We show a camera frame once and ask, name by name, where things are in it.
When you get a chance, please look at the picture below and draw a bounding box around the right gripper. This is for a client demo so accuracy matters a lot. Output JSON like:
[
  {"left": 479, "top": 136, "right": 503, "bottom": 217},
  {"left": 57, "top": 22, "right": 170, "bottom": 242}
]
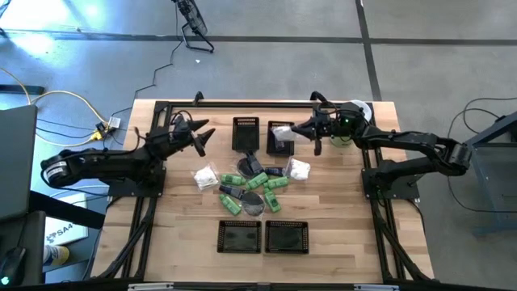
[{"left": 291, "top": 103, "right": 340, "bottom": 157}]

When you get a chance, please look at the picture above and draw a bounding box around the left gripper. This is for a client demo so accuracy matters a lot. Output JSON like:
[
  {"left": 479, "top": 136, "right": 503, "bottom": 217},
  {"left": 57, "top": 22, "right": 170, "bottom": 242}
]
[{"left": 171, "top": 114, "right": 217, "bottom": 158}]

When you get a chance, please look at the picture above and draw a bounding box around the clear bag of cotton balls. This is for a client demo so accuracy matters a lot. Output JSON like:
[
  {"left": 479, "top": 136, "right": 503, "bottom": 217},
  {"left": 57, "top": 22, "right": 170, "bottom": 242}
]
[
  {"left": 287, "top": 158, "right": 312, "bottom": 182},
  {"left": 191, "top": 162, "right": 221, "bottom": 192},
  {"left": 272, "top": 125, "right": 298, "bottom": 142}
]

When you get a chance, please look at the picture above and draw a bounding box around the small green bottle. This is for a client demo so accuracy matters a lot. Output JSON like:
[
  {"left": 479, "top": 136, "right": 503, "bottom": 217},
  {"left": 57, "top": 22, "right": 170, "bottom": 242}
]
[
  {"left": 220, "top": 173, "right": 248, "bottom": 187},
  {"left": 263, "top": 176, "right": 291, "bottom": 191},
  {"left": 245, "top": 171, "right": 270, "bottom": 192},
  {"left": 263, "top": 190, "right": 283, "bottom": 214},
  {"left": 218, "top": 193, "right": 244, "bottom": 217}
]

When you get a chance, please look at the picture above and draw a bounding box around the black slotted plastic basket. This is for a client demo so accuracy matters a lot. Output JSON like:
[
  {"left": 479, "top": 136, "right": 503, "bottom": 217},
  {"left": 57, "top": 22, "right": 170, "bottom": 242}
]
[
  {"left": 231, "top": 116, "right": 261, "bottom": 153},
  {"left": 263, "top": 220, "right": 310, "bottom": 255},
  {"left": 266, "top": 120, "right": 296, "bottom": 158},
  {"left": 216, "top": 220, "right": 263, "bottom": 255}
]

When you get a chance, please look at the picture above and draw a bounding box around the green wipes canister white lid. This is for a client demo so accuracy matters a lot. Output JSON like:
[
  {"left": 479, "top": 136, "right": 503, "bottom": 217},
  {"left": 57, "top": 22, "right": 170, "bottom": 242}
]
[{"left": 330, "top": 99, "right": 372, "bottom": 149}]

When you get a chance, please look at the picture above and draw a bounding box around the black floor fan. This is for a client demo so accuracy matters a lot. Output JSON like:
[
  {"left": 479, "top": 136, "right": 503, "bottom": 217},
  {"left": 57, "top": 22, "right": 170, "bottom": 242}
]
[{"left": 172, "top": 0, "right": 216, "bottom": 54}]

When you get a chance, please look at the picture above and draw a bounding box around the black desk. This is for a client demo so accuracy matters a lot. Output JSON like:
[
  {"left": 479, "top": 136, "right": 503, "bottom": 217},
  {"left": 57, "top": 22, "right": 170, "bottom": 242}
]
[{"left": 0, "top": 189, "right": 107, "bottom": 286}]

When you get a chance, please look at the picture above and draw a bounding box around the white cardboard box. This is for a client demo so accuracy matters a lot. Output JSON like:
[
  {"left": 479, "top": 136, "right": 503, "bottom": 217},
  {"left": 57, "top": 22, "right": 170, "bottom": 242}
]
[{"left": 43, "top": 192, "right": 90, "bottom": 247}]

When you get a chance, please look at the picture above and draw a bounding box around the blue-grey metal table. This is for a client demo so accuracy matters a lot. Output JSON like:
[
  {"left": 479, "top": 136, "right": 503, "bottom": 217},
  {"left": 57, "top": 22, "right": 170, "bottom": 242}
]
[{"left": 464, "top": 111, "right": 517, "bottom": 238}]

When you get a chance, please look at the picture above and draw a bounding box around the black floor bar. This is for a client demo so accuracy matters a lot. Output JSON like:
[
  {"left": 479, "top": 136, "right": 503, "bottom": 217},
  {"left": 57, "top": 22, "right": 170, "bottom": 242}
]
[{"left": 0, "top": 84, "right": 45, "bottom": 96}]

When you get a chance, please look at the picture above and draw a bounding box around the dark grey monitor panel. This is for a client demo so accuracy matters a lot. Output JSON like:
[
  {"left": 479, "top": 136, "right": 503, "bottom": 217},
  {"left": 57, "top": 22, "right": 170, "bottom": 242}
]
[{"left": 0, "top": 104, "right": 39, "bottom": 222}]

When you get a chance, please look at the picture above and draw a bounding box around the yellow and white can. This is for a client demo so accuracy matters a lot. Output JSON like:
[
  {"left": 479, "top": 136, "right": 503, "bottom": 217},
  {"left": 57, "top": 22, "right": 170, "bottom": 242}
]
[{"left": 43, "top": 243, "right": 70, "bottom": 268}]

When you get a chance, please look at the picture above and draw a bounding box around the black computer mouse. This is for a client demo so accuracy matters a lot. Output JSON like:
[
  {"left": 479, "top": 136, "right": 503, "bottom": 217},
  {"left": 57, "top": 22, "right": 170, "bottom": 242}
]
[{"left": 0, "top": 247, "right": 27, "bottom": 286}]

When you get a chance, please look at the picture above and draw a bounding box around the black fan cable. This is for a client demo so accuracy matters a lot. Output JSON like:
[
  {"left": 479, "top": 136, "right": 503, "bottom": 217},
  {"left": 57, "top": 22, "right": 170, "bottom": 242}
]
[{"left": 103, "top": 3, "right": 181, "bottom": 134}]

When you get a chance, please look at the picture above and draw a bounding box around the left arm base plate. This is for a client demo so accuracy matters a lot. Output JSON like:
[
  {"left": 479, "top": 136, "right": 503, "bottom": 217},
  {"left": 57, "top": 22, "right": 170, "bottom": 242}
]
[{"left": 107, "top": 167, "right": 167, "bottom": 198}]

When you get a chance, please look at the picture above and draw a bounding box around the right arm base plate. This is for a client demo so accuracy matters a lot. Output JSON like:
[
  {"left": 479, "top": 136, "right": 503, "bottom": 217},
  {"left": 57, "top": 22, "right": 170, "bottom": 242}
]
[{"left": 361, "top": 167, "right": 421, "bottom": 202}]

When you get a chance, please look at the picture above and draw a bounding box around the yellow floor cable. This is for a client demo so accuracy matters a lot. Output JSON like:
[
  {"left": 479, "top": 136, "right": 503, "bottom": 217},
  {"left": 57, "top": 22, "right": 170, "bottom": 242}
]
[{"left": 0, "top": 66, "right": 111, "bottom": 147}]

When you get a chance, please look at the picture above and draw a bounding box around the black floor cable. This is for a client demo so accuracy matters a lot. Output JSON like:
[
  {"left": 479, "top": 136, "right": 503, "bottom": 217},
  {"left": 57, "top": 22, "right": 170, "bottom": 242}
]
[{"left": 446, "top": 96, "right": 517, "bottom": 215}]

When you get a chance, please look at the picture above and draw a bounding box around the silver bracket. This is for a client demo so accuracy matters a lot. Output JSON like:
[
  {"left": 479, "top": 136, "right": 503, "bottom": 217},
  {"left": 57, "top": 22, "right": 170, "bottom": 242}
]
[
  {"left": 354, "top": 284, "right": 401, "bottom": 291},
  {"left": 128, "top": 282, "right": 175, "bottom": 291}
]

